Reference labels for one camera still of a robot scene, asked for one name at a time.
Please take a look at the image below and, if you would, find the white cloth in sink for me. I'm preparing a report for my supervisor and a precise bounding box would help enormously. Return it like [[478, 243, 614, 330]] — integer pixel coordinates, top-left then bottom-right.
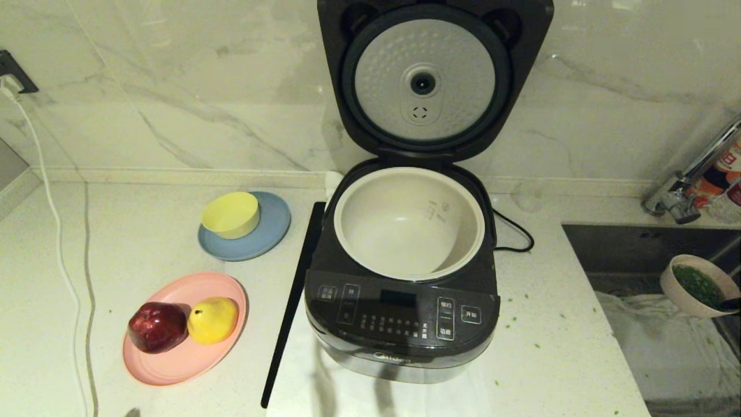
[[595, 291, 741, 409]]

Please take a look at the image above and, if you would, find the yellow pear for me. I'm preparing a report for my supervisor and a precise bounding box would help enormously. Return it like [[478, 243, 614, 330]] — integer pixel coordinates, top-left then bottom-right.
[[186, 296, 240, 346]]

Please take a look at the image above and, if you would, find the black tray edge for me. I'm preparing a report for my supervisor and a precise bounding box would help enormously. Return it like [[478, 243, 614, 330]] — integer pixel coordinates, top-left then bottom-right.
[[260, 201, 326, 409]]

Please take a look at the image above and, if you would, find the black wall socket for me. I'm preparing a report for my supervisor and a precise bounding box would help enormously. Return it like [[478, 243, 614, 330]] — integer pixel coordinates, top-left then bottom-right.
[[0, 49, 39, 95]]

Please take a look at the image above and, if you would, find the black rice cooker body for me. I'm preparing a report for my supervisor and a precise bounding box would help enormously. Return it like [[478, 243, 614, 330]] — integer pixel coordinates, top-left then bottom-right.
[[303, 159, 502, 385]]

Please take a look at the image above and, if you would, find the white inner pot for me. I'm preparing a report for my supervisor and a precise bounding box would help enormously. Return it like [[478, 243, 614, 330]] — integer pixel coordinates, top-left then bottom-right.
[[333, 167, 486, 283]]

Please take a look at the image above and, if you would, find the stainless steel sink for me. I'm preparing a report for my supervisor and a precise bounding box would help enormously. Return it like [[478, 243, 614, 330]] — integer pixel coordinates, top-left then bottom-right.
[[560, 223, 741, 417]]

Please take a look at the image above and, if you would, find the chrome faucet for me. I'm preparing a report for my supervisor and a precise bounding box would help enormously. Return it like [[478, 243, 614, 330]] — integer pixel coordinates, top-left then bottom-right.
[[640, 113, 741, 225]]

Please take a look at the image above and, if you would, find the pale pink bowl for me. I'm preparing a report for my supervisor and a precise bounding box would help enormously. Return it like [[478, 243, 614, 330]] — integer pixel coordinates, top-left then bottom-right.
[[660, 254, 741, 320]]

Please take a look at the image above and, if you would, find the red white label bottle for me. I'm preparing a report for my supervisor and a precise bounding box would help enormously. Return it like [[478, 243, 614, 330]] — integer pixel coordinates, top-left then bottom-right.
[[692, 136, 741, 209]]

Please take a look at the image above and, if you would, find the white power cable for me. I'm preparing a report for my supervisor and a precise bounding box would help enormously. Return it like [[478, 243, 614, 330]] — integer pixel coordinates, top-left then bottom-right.
[[0, 78, 97, 417]]

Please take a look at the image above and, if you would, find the black rice cooker lid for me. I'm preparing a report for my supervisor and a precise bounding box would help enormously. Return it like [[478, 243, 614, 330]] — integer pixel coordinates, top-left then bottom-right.
[[317, 0, 555, 167]]

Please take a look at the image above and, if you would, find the yellow bowl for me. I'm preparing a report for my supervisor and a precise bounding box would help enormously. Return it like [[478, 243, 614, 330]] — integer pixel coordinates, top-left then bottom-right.
[[200, 192, 261, 240]]

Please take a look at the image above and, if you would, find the red apple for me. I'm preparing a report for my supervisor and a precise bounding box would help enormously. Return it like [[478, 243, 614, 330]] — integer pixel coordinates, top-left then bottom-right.
[[127, 301, 190, 354]]

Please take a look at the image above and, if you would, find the blue plate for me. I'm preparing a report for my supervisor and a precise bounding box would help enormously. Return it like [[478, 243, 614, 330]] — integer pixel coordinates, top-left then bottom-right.
[[197, 191, 292, 262]]

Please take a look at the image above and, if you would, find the black power cable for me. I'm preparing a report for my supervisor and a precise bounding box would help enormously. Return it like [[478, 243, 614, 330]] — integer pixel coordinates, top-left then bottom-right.
[[492, 207, 534, 253]]

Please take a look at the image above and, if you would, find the pink plate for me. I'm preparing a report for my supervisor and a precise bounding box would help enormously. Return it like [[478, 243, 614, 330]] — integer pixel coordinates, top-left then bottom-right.
[[122, 272, 248, 387]]

